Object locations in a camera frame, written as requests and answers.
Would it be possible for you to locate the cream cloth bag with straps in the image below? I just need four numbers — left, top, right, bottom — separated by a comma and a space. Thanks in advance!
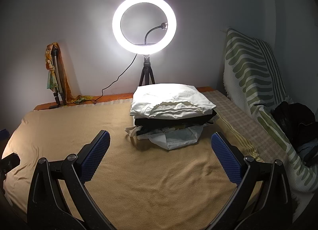
125, 123, 149, 137

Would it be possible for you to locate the black cloth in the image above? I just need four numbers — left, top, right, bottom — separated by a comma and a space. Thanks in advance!
272, 101, 318, 168

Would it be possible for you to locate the folded tripod with orange cloth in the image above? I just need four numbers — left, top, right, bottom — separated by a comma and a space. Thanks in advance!
45, 42, 97, 106

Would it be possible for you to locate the beige blanket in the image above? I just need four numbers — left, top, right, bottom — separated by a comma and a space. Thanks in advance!
1, 99, 264, 230

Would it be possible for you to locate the grey blue cloth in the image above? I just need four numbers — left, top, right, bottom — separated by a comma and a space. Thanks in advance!
297, 142, 318, 167

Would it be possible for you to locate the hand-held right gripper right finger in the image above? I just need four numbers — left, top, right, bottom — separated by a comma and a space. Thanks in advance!
211, 132, 294, 230

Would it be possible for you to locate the folded metal tripod stand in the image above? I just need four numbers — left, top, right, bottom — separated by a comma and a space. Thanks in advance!
51, 46, 67, 107

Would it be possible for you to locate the white t-shirt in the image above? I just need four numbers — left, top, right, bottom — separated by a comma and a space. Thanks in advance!
130, 84, 216, 117

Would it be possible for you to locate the grey white cloth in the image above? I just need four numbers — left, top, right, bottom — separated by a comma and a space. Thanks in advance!
146, 126, 202, 150

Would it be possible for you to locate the green striped throw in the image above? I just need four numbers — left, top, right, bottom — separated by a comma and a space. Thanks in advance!
222, 27, 318, 193

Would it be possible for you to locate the black gooseneck phone holder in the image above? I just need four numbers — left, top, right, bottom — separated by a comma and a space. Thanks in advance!
143, 22, 169, 45

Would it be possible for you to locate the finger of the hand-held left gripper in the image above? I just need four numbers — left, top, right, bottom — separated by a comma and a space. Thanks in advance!
0, 152, 21, 188

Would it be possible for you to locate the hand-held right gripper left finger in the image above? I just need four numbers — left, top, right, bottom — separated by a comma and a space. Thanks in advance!
27, 130, 117, 230

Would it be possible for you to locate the black cable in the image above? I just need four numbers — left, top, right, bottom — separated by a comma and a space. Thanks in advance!
92, 53, 138, 105

